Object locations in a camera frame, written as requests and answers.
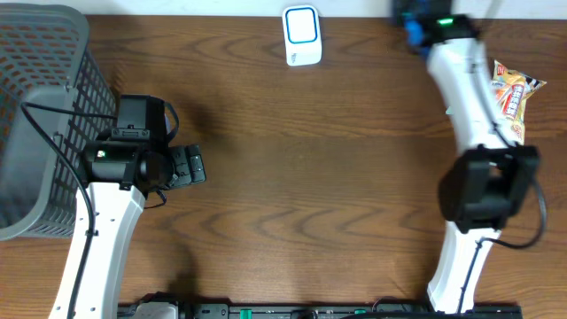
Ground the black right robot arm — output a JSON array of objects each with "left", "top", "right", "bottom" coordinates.
[{"left": 392, "top": 0, "right": 548, "bottom": 318}]

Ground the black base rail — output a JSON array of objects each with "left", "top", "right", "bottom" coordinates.
[{"left": 117, "top": 302, "right": 524, "bottom": 319}]

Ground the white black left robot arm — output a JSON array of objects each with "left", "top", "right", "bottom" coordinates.
[{"left": 50, "top": 141, "right": 206, "bottom": 318}]

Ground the black plastic mesh basket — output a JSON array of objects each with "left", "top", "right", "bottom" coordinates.
[{"left": 1, "top": 3, "right": 116, "bottom": 240}]

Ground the white barcode scanner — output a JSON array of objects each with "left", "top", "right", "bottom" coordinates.
[{"left": 282, "top": 4, "right": 322, "bottom": 66}]

